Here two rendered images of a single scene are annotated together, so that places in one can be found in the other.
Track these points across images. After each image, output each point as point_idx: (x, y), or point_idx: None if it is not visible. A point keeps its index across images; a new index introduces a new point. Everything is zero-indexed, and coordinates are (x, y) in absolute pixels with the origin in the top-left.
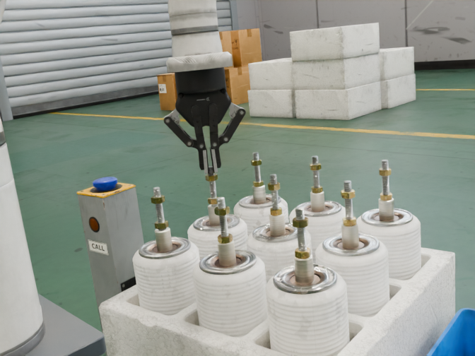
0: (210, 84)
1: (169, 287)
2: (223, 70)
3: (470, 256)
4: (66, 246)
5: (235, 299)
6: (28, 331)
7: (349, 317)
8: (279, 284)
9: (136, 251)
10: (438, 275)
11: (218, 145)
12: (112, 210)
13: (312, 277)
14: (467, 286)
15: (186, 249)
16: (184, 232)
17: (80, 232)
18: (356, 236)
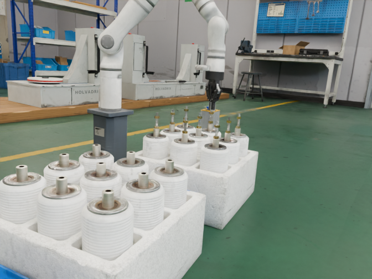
0: (207, 76)
1: None
2: (214, 73)
3: (360, 255)
4: (287, 155)
5: None
6: (106, 107)
7: (164, 159)
8: (152, 133)
9: None
10: (203, 174)
11: (212, 101)
12: (203, 115)
13: (154, 135)
14: (304, 246)
15: (182, 128)
16: (324, 174)
17: (304, 155)
18: (182, 137)
